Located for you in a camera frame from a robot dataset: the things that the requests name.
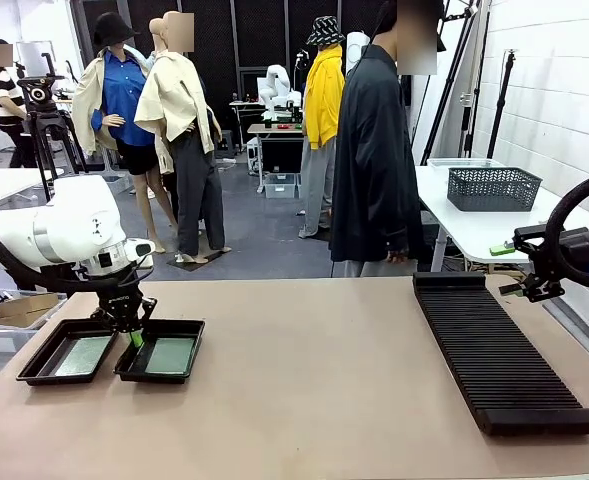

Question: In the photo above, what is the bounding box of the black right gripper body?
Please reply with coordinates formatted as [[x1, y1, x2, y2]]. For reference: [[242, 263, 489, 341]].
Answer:
[[556, 227, 589, 289]]

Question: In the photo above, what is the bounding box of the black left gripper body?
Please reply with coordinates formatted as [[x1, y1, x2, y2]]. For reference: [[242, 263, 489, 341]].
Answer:
[[91, 277, 158, 334]]

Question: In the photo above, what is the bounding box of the black plastic ESD tray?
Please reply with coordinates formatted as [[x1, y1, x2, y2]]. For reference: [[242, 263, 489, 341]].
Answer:
[[113, 318, 206, 385], [15, 318, 121, 387]]

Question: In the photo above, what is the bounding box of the green circuit board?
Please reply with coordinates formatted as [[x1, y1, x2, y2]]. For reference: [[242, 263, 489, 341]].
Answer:
[[144, 337, 197, 376], [53, 335, 114, 377]]

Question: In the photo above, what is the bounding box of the dark-sleeved right forearm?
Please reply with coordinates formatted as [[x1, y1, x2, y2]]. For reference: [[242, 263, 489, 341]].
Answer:
[[386, 209, 418, 253]]

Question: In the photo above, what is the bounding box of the white side table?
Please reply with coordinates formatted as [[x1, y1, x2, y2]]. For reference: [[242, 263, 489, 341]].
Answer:
[[416, 164, 589, 274]]

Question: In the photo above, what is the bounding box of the grey woven plastic basket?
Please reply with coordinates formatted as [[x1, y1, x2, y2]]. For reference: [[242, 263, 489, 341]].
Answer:
[[447, 166, 543, 212]]

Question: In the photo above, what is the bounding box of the black slotted board rack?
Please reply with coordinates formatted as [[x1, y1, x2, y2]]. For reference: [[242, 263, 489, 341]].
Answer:
[[412, 272, 589, 436]]

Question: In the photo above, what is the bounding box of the brown cardboard box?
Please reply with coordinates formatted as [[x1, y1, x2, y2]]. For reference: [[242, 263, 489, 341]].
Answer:
[[0, 293, 68, 330]]

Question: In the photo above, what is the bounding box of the black plastic stool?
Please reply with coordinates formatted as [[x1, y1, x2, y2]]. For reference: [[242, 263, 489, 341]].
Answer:
[[420, 209, 445, 274]]

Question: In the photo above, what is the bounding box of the clear plastic box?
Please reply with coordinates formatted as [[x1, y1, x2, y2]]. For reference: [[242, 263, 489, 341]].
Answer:
[[426, 157, 505, 171]]

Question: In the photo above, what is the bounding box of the black thin light stand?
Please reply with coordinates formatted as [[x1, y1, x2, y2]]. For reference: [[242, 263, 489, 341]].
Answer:
[[486, 48, 519, 161]]

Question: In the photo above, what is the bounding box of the black clamp light stand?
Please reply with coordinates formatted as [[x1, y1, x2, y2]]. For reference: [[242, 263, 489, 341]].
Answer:
[[461, 9, 491, 159]]

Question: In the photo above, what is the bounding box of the black boom light stand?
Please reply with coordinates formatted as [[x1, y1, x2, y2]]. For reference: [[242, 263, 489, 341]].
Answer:
[[420, 0, 485, 166]]

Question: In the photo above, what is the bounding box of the white work table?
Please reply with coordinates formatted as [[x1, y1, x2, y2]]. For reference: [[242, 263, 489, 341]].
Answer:
[[0, 167, 58, 210]]

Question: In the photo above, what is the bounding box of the person in dark shirt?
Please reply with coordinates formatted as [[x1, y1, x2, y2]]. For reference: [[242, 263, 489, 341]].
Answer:
[[327, 0, 448, 279]]

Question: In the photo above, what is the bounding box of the black step stool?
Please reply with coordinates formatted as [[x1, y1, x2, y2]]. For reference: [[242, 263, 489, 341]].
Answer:
[[215, 129, 235, 160]]

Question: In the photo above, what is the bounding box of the clear floor storage bin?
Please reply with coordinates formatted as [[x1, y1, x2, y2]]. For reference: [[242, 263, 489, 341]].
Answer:
[[263, 172, 299, 200]]

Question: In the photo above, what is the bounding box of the mannequin in blue shirt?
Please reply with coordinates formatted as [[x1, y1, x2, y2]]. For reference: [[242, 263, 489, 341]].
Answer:
[[71, 12, 181, 254]]

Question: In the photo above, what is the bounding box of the mannequin in beige jacket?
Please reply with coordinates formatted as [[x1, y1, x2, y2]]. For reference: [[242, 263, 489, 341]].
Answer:
[[133, 9, 234, 265]]

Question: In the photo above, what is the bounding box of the background desk with items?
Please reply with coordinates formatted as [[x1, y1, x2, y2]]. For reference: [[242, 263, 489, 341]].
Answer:
[[247, 122, 308, 194]]

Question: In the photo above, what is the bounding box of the person in striped shirt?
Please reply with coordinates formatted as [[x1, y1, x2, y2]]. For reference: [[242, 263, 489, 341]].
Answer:
[[0, 38, 39, 169]]

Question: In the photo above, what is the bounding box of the mannequin in yellow hoodie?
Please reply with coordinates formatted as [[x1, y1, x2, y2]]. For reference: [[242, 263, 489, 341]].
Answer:
[[297, 15, 348, 240]]

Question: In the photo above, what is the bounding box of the white rounded device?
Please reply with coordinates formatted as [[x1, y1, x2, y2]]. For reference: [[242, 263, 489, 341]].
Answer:
[[345, 31, 371, 71]]

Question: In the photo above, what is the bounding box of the black brimmed hat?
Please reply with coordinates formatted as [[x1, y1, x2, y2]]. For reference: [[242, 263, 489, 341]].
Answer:
[[92, 12, 141, 49]]

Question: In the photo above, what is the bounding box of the patterned bucket hat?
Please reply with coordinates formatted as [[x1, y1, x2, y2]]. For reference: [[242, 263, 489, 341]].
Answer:
[[306, 15, 347, 47]]

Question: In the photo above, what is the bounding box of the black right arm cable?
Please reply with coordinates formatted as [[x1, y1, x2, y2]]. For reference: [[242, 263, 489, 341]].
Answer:
[[545, 171, 589, 281]]

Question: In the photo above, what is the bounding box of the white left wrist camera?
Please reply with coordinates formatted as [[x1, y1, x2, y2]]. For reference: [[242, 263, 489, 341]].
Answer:
[[123, 238, 156, 269]]

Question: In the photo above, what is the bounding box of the black camera tripod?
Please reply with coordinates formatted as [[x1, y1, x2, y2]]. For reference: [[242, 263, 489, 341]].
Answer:
[[16, 52, 91, 204]]

